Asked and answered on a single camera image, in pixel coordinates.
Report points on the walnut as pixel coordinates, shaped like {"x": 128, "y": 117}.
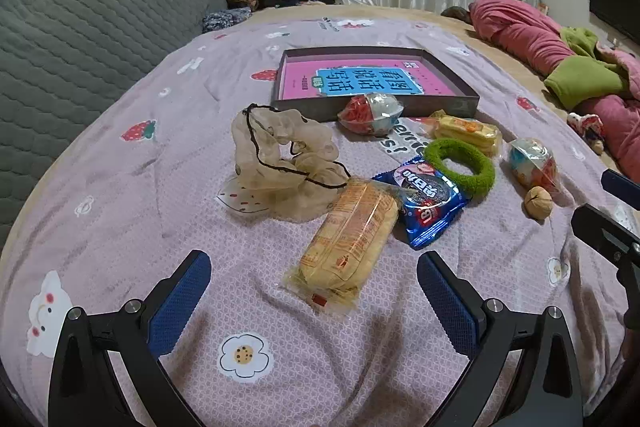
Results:
{"x": 537, "y": 203}

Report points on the grey quilted headboard cover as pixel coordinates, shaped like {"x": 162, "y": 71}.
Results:
{"x": 75, "y": 57}

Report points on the beige sheer scrunchie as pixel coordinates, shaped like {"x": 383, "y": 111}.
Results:
{"x": 305, "y": 137}

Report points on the purple printed blanket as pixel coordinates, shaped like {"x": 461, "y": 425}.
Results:
{"x": 150, "y": 207}

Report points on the green fleece blanket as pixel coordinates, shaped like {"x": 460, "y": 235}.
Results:
{"x": 585, "y": 82}

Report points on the dark grey shallow box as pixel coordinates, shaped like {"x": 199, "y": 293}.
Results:
{"x": 310, "y": 109}

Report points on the small yellow snack pack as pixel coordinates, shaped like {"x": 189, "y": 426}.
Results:
{"x": 470, "y": 134}

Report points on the blue patterned cloth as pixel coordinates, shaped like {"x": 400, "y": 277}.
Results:
{"x": 225, "y": 19}

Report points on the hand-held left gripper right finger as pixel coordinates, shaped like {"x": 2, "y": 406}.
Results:
{"x": 450, "y": 307}

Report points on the black television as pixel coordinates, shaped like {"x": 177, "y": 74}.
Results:
{"x": 612, "y": 4}

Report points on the brown pillow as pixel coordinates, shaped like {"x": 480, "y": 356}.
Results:
{"x": 456, "y": 14}

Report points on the large yellow wafer pack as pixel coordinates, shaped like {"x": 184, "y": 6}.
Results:
{"x": 345, "y": 247}

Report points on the blue cookie packet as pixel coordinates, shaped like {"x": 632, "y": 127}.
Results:
{"x": 425, "y": 212}

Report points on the green fuzzy scrunchie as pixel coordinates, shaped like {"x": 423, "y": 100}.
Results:
{"x": 482, "y": 179}

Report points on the blue and red capsule toy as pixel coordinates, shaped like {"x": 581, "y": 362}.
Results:
{"x": 532, "y": 164}

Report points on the pink quilt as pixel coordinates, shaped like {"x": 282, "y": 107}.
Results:
{"x": 520, "y": 37}

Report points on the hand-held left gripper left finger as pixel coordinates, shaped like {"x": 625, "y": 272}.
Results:
{"x": 175, "y": 307}

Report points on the pink and blue book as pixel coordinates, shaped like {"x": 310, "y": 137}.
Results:
{"x": 300, "y": 82}

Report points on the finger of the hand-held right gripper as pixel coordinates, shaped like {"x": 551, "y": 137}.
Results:
{"x": 595, "y": 227}
{"x": 622, "y": 186}

